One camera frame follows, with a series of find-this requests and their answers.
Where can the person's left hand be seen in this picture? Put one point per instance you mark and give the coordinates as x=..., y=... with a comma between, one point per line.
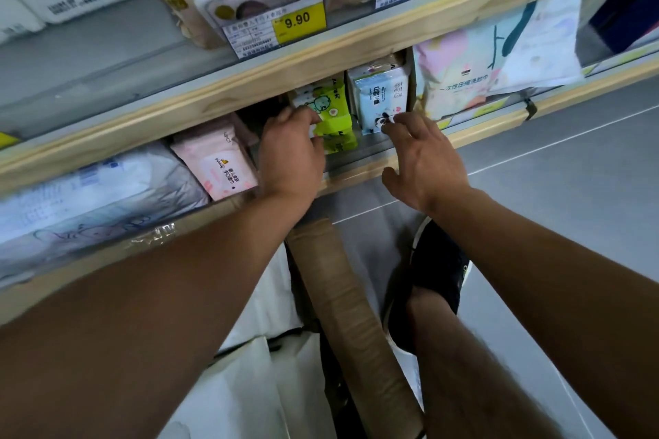
x=291, y=166

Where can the person's right hand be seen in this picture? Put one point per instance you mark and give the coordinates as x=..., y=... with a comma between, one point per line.
x=430, y=171

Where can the pink small wipes pack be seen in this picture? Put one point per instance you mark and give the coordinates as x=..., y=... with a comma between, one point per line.
x=216, y=160

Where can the wooden edged grey shelf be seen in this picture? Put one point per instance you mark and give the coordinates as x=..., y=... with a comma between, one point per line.
x=334, y=55

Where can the brown cardboard box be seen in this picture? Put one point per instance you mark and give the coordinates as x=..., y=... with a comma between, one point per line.
x=350, y=325

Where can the white blue tissue pack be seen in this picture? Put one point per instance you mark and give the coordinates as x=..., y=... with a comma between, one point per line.
x=92, y=207

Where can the person's right forearm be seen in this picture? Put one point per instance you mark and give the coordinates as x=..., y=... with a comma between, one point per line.
x=566, y=299

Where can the person's left forearm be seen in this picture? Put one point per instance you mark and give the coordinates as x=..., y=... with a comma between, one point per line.
x=154, y=325

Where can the person's right black shoe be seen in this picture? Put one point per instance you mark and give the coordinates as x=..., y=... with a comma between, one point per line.
x=437, y=274

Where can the black shelf joint clip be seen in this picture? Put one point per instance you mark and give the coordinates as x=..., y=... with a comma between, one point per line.
x=529, y=109

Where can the person's white shorts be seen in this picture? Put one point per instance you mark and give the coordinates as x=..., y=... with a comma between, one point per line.
x=407, y=369

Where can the pastel floral towel pack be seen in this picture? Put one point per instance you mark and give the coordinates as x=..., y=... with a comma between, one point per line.
x=458, y=68

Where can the white pastel towel pack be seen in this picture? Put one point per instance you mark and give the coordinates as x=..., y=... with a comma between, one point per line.
x=551, y=37

